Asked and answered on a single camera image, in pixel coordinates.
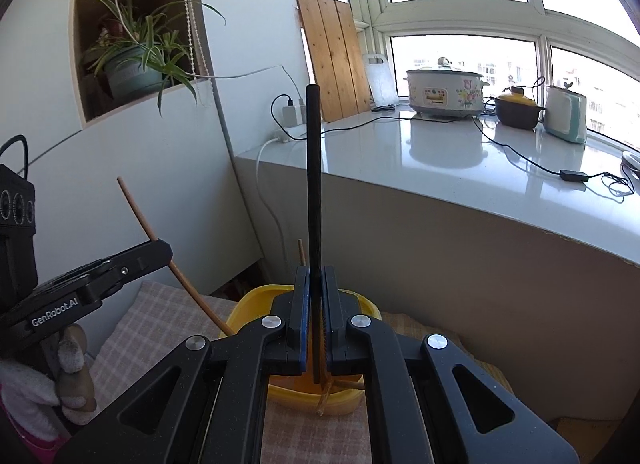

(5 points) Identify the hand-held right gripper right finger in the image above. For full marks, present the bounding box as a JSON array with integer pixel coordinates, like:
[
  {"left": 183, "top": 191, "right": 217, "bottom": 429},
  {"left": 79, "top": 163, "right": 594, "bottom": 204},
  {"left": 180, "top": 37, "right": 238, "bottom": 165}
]
[{"left": 322, "top": 265, "right": 581, "bottom": 464}]

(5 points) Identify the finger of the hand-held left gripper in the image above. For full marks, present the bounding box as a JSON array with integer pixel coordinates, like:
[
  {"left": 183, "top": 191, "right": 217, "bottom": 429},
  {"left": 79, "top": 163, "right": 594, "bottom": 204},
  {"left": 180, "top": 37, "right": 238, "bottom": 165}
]
[{"left": 37, "top": 239, "right": 173, "bottom": 302}]

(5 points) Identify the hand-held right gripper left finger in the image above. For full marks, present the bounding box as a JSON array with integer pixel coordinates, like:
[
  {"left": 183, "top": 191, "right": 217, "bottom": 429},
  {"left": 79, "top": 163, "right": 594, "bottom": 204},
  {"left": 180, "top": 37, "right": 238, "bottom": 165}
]
[{"left": 55, "top": 265, "right": 313, "bottom": 464}]

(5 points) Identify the yellow plastic container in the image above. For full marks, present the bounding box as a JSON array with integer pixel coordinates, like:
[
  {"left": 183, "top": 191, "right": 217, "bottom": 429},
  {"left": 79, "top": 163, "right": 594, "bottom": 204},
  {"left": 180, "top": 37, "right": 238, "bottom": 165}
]
[{"left": 225, "top": 284, "right": 382, "bottom": 417}]

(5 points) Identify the single light tan chopstick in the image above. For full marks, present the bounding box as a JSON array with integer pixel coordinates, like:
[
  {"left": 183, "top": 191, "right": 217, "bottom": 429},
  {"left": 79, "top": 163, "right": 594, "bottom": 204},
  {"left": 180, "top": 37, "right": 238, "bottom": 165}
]
[{"left": 117, "top": 177, "right": 236, "bottom": 337}]

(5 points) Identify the single black chopstick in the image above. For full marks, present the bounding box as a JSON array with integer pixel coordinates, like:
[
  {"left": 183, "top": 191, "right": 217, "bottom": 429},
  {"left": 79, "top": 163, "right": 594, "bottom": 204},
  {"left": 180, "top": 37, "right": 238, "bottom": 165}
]
[{"left": 306, "top": 85, "right": 326, "bottom": 385}]

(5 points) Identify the pink checked cloth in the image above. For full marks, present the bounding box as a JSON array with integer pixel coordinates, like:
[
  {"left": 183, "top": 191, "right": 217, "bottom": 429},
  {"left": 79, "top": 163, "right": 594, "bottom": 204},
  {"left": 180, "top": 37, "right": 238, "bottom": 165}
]
[{"left": 87, "top": 280, "right": 516, "bottom": 464}]

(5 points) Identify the white cabinet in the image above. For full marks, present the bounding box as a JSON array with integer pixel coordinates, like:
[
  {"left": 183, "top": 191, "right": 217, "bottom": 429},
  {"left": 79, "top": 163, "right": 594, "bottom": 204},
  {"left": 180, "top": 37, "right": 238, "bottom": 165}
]
[{"left": 0, "top": 0, "right": 311, "bottom": 295}]

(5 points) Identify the beige plush toy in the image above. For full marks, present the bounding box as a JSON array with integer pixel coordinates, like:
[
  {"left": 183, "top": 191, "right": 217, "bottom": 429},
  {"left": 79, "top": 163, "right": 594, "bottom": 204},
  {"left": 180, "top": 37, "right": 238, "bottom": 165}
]
[{"left": 52, "top": 323, "right": 98, "bottom": 426}]

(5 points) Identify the white windowsill counter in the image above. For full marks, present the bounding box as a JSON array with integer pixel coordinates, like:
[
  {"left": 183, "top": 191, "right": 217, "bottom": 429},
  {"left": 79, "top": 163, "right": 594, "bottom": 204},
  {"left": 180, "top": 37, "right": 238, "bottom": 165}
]
[{"left": 232, "top": 106, "right": 640, "bottom": 265}]

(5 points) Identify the grey-green flower pot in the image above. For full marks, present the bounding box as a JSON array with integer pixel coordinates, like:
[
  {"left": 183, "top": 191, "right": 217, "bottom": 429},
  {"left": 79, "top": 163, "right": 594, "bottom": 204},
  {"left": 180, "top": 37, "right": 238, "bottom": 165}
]
[{"left": 104, "top": 46, "right": 168, "bottom": 100}]

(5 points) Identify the white charger block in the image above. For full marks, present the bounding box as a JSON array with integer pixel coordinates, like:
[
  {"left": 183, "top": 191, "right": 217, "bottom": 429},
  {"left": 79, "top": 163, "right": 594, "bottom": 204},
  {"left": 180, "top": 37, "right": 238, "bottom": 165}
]
[{"left": 281, "top": 103, "right": 307, "bottom": 126}]

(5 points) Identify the potted spider plant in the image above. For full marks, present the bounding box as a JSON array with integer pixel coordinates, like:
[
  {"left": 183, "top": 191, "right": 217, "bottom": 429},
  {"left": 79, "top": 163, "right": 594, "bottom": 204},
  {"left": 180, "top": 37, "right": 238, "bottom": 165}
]
[{"left": 72, "top": 0, "right": 216, "bottom": 122}]

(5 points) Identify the white cutting board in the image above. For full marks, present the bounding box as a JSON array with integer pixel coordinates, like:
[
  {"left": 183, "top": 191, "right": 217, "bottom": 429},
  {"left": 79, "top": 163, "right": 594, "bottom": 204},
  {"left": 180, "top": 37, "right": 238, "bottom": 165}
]
[{"left": 361, "top": 53, "right": 401, "bottom": 109}]

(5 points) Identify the white floral electric cooker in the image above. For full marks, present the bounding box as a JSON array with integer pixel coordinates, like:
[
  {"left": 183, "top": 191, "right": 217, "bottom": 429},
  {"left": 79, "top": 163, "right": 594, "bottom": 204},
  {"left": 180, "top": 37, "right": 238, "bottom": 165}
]
[{"left": 404, "top": 57, "right": 491, "bottom": 119}]

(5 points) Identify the wooden slat board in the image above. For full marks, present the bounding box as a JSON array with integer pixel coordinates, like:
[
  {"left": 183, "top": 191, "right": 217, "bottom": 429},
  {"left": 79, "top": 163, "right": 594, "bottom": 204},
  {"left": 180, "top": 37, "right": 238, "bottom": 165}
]
[{"left": 296, "top": 0, "right": 373, "bottom": 123}]

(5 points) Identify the brown clay pot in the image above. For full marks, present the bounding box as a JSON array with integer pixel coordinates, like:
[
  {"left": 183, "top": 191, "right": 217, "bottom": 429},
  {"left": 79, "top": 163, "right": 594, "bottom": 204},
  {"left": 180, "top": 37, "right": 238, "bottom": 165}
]
[{"left": 494, "top": 85, "right": 547, "bottom": 131}]

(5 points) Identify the white power cable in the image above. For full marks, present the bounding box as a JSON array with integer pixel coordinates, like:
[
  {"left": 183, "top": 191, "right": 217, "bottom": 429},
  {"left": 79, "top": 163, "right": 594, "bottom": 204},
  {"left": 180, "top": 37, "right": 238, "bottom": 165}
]
[{"left": 256, "top": 138, "right": 292, "bottom": 275}]

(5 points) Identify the black adapter cable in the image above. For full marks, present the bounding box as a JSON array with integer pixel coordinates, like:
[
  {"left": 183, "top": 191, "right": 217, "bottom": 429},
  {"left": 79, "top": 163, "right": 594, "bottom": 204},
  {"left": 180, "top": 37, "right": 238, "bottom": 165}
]
[{"left": 472, "top": 116, "right": 636, "bottom": 202}]

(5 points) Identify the white bead cord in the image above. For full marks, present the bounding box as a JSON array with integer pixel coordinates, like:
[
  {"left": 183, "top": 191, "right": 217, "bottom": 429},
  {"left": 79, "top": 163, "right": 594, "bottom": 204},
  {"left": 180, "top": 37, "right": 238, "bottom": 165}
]
[{"left": 176, "top": 0, "right": 198, "bottom": 77}]

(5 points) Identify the white window frame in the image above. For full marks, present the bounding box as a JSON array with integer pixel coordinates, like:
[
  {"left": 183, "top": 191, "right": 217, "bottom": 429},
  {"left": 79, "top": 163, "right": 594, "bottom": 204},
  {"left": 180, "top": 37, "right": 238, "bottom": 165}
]
[{"left": 335, "top": 0, "right": 640, "bottom": 152}]

